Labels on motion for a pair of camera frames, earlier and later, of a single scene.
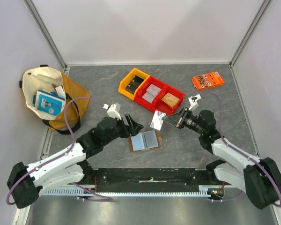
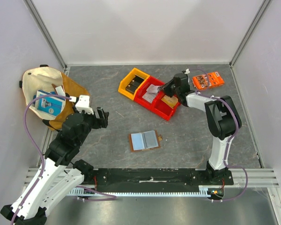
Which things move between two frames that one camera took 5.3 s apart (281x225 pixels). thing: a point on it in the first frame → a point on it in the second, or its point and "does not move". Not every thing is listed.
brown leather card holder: x=144 y=141 does not move
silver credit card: x=157 y=121 → x=152 y=88
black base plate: x=149 y=180 does not move
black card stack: x=134 y=84 does not move
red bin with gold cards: x=168 y=101 does not move
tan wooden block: x=170 y=100 does not move
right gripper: x=180 y=118 → x=171 y=87
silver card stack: x=152 y=91 does not move
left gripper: x=134 y=128 → x=102 y=121
